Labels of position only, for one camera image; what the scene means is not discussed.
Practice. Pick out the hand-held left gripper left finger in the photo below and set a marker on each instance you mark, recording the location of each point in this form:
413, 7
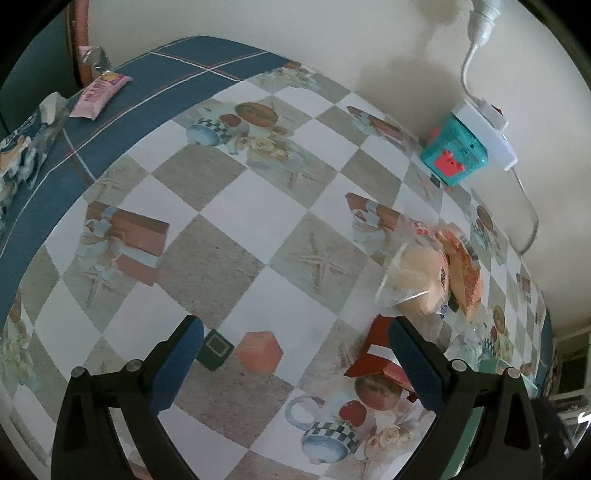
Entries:
178, 355

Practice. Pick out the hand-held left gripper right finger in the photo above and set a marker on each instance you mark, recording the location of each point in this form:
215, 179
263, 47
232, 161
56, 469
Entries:
413, 357

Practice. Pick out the red snack box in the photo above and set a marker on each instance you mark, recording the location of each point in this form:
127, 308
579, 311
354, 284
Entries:
376, 355

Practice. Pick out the green printed box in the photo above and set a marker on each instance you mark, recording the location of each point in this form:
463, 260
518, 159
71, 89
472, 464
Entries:
478, 443

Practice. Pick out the clear bread packet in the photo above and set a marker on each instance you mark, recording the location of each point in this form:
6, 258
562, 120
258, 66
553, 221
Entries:
415, 277

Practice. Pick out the orange red snack packet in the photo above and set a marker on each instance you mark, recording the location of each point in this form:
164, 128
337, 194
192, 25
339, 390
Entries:
464, 272

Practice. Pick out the checkered printed tablecloth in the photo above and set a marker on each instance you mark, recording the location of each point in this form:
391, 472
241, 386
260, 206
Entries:
231, 207

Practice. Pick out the white shelf unit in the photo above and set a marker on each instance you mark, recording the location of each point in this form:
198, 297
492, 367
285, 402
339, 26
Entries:
572, 369

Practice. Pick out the teal toy box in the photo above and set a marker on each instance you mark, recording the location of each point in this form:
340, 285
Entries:
461, 143

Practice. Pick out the white power strip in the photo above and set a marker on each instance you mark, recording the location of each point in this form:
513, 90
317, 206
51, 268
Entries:
501, 147

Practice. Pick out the blue white crumpled package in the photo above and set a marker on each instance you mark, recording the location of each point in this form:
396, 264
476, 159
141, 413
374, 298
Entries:
23, 147

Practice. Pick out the pink snack packet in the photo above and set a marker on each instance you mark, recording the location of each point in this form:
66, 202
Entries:
99, 94

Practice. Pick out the silver candy wrapper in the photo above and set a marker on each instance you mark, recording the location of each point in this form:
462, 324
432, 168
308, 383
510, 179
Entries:
90, 55

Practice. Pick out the dark green chair back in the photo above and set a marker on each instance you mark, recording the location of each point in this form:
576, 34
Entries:
37, 69

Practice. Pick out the brown chair frame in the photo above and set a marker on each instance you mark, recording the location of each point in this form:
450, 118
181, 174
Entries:
76, 27

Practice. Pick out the white wall plug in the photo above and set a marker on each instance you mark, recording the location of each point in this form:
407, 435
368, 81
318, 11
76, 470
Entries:
484, 18

